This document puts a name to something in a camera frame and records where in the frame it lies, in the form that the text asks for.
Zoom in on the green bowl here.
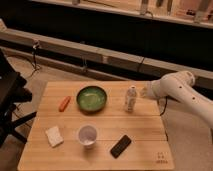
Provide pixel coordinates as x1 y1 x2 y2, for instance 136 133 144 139
76 86 107 112

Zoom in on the black remote control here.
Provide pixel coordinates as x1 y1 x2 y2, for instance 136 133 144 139
110 135 132 158

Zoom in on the white paper cup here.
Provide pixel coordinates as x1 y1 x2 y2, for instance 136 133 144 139
77 125 97 149

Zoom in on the orange carrot toy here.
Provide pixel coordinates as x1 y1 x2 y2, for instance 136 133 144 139
59 96 71 112

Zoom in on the white sponge block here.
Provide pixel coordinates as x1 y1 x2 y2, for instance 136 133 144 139
45 126 63 147

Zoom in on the black chair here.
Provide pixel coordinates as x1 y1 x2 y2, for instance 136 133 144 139
0 49 36 147

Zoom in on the black cable by table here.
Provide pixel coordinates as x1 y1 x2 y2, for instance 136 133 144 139
159 97 169 117

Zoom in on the black stand with cable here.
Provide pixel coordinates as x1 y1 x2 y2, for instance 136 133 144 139
28 40 42 78

